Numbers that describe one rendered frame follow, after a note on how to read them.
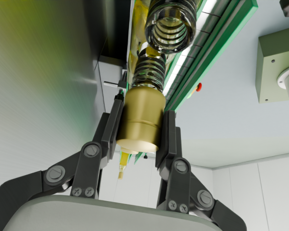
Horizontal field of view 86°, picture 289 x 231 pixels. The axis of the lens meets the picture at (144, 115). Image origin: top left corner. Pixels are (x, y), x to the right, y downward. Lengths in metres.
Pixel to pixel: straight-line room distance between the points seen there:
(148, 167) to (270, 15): 5.88
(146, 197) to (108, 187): 1.35
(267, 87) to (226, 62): 0.16
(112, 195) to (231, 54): 5.75
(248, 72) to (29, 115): 0.71
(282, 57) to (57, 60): 0.55
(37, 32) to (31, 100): 0.07
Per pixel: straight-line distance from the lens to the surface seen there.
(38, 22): 0.21
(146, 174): 6.14
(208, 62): 0.37
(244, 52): 0.67
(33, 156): 0.24
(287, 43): 0.61
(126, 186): 6.05
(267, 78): 0.65
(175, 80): 0.54
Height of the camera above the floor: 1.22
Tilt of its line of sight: 26 degrees down
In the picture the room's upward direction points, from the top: 171 degrees counter-clockwise
